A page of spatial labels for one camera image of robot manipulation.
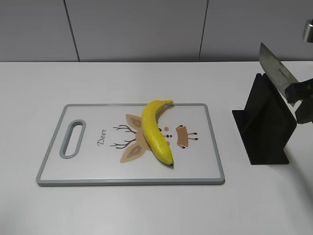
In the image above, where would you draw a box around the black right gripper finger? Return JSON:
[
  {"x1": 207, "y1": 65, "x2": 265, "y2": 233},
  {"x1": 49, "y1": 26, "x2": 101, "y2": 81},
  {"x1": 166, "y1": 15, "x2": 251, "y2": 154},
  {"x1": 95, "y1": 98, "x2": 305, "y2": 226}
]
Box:
[
  {"x1": 295, "y1": 99, "x2": 313, "y2": 124},
  {"x1": 285, "y1": 79, "x2": 313, "y2": 104}
]

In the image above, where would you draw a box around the white-handled kitchen knife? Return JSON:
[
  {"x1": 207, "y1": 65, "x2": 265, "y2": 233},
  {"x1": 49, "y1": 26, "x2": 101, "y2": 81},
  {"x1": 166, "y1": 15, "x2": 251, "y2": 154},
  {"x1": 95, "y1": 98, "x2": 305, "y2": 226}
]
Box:
[{"x1": 259, "y1": 43, "x2": 298, "y2": 99}]

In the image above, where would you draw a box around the yellow plastic banana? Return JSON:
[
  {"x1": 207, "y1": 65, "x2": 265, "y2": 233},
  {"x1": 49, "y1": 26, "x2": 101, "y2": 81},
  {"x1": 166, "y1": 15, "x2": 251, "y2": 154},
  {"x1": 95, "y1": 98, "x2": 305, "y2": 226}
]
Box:
[{"x1": 141, "y1": 100, "x2": 174, "y2": 166}]

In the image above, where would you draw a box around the black knife stand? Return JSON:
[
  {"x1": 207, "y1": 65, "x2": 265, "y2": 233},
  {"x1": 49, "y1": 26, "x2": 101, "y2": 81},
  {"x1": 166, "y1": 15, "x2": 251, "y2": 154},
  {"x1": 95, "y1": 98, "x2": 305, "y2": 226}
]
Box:
[{"x1": 232, "y1": 73, "x2": 297, "y2": 165}]

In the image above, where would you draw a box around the white deer cutting board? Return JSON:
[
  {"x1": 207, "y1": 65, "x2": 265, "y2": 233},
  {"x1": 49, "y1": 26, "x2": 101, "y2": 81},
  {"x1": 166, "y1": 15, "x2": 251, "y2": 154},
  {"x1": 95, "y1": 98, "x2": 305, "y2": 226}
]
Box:
[{"x1": 36, "y1": 103, "x2": 225, "y2": 187}]

